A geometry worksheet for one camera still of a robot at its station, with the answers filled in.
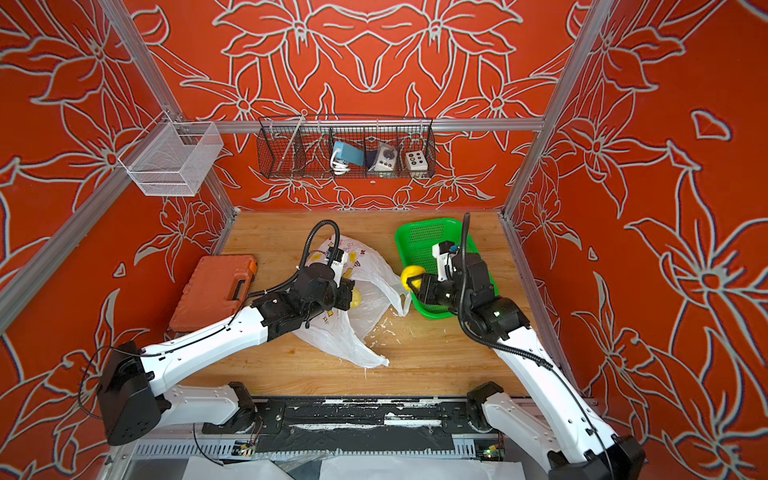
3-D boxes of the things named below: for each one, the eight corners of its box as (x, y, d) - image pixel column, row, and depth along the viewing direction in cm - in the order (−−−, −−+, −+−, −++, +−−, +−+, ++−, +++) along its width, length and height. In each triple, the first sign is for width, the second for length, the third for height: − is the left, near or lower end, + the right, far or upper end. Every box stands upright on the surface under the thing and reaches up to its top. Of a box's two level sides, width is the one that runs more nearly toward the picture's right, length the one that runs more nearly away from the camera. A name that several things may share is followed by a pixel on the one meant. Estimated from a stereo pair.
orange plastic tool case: (178, 333, 90) (166, 324, 85) (209, 266, 106) (200, 255, 101) (238, 333, 90) (229, 324, 85) (260, 265, 106) (254, 255, 101)
